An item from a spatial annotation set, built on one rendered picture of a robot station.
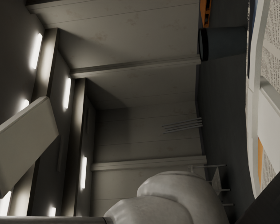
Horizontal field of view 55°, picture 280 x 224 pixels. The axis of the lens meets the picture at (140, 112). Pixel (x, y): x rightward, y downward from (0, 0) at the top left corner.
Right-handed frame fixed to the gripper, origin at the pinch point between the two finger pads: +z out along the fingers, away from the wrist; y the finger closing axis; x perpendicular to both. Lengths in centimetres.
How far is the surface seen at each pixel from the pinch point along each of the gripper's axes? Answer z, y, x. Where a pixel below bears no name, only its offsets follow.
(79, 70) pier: 956, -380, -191
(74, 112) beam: 879, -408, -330
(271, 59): 6.4, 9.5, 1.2
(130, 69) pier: 963, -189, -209
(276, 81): 4.7, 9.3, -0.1
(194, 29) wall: 906, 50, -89
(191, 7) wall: 848, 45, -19
